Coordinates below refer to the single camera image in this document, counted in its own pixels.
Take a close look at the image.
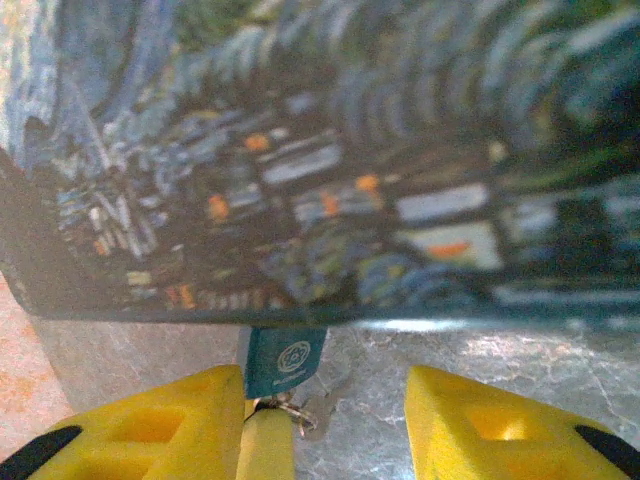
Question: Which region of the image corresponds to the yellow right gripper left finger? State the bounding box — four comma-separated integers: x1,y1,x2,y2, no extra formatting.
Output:
0,364,246,480

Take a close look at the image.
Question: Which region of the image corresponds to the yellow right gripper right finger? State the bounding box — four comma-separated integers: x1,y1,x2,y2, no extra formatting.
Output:
404,364,632,480

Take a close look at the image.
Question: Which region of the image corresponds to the yellow key handle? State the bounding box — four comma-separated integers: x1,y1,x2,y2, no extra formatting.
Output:
234,403,297,480

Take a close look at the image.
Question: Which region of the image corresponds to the silver key ring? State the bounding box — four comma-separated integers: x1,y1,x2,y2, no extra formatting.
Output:
253,391,319,434

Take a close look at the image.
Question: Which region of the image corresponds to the silver key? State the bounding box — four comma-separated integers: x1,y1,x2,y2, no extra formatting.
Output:
298,375,360,442

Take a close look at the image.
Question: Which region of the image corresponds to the gray marble mat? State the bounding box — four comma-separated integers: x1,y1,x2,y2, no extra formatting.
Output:
38,318,640,480

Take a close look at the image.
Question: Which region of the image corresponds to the teal mat tag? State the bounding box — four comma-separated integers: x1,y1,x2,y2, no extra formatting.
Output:
243,327,328,400

